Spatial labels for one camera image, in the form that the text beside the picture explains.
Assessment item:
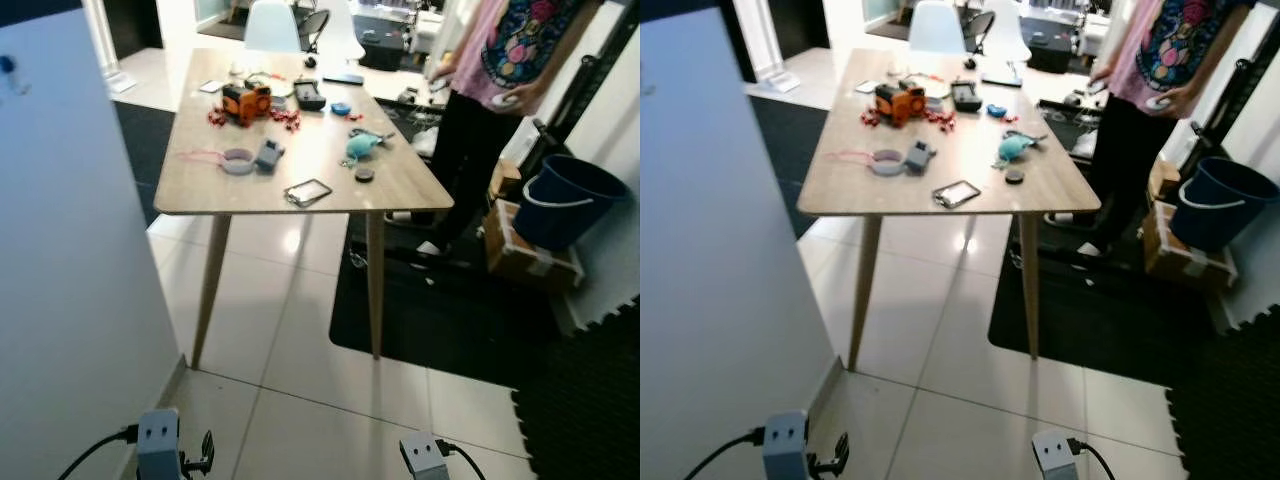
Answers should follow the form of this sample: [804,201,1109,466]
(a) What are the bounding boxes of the white partition board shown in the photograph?
[640,5,839,480]
[0,5,186,480]

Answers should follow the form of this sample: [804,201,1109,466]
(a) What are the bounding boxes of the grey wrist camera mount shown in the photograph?
[1032,428,1079,480]
[763,410,809,480]
[136,408,181,480]
[399,432,448,480]

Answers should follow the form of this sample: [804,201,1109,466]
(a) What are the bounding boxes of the orange black device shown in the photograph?
[220,83,273,126]
[874,83,926,128]

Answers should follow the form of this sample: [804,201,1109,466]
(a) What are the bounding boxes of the white plastic chair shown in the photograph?
[980,0,1029,73]
[315,0,367,73]

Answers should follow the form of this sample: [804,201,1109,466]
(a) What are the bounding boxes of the black office chair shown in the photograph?
[962,8,996,53]
[297,8,331,53]

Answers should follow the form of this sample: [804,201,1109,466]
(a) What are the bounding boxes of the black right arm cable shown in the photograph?
[435,438,488,480]
[1068,436,1118,480]

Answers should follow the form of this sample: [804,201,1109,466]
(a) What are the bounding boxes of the red bead chain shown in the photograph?
[207,105,303,133]
[860,105,956,134]

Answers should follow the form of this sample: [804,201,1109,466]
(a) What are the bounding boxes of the large cardboard box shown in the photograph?
[1142,200,1239,291]
[483,198,586,293]

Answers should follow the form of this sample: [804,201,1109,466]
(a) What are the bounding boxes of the wooden table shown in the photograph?
[153,47,456,371]
[797,48,1103,373]

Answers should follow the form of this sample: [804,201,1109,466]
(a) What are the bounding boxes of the small brown box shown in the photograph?
[1148,160,1183,201]
[490,158,523,201]

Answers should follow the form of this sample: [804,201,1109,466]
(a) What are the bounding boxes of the black foam floor mat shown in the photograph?
[1165,300,1280,480]
[748,95,816,241]
[510,295,641,480]
[110,98,176,226]
[328,210,561,391]
[988,215,1216,389]

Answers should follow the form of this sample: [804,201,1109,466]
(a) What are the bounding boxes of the person in pink shirt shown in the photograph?
[1045,0,1256,259]
[412,0,601,259]

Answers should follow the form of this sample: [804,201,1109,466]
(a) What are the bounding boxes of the teal plush toy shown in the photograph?
[997,130,1051,171]
[343,127,396,169]

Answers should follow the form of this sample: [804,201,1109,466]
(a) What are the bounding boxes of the pale blue plastic chair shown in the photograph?
[908,0,969,56]
[243,0,303,56]

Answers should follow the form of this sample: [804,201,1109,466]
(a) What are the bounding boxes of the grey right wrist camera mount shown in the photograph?
[1032,428,1079,480]
[399,432,448,480]

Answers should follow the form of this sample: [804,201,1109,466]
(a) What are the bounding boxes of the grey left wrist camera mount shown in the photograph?
[136,408,181,480]
[763,410,809,480]

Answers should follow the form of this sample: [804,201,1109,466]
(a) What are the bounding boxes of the black metal stand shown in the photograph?
[540,5,641,151]
[1195,5,1280,151]

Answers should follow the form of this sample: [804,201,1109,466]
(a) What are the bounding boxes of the dark blue plastic bucket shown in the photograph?
[1168,155,1280,253]
[512,153,631,253]

